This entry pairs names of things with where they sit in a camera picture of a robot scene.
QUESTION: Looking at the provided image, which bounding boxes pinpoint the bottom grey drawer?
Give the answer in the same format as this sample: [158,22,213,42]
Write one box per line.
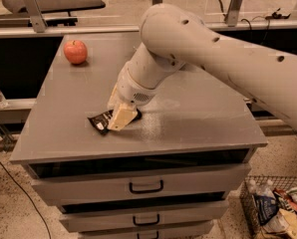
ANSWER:
[78,220,213,239]

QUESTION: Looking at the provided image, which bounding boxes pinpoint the middle grey drawer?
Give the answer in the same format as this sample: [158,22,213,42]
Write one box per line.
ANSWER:
[60,200,228,232]

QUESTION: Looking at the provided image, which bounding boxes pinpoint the black floor cable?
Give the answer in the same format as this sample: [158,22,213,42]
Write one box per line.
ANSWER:
[0,139,53,239]

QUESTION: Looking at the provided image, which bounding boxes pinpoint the wire basket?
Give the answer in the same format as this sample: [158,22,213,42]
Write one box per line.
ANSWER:
[240,175,297,239]

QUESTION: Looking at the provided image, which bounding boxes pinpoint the plastic bottle in basket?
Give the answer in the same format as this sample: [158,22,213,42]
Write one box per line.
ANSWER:
[247,179,274,198]

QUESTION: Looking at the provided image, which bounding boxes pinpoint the right metal bracket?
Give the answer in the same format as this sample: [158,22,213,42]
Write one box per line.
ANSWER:
[225,0,243,27]

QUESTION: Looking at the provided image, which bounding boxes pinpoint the grey drawer cabinet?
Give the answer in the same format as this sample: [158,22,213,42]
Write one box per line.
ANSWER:
[9,29,268,239]

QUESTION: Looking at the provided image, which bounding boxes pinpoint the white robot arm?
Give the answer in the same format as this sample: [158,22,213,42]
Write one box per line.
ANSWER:
[108,4,297,130]

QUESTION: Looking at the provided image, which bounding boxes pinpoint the yellow snack bag in basket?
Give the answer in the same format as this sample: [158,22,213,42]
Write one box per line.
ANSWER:
[263,209,297,239]

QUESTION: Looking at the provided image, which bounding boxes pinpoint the top grey drawer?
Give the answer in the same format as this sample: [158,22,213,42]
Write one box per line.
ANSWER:
[32,163,250,206]

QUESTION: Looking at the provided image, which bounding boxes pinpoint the grey drawer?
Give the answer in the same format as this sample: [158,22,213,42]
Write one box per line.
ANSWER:
[78,220,213,239]
[32,163,250,206]
[60,200,228,232]

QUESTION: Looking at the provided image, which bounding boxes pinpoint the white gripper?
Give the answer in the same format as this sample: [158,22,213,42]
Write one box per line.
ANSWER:
[108,63,156,131]

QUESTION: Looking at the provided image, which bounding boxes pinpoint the blue snack bag in basket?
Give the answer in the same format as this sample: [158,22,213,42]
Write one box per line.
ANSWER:
[254,194,279,225]

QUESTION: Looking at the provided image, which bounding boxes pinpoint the left metal bracket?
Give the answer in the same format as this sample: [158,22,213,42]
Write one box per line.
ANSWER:
[23,0,47,33]

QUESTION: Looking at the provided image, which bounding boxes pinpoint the black rxbar chocolate wrapper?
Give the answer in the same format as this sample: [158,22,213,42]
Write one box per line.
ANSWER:
[89,110,142,135]

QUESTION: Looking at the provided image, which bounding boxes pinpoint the red apple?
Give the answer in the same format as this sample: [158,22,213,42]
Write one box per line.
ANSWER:
[63,40,88,65]

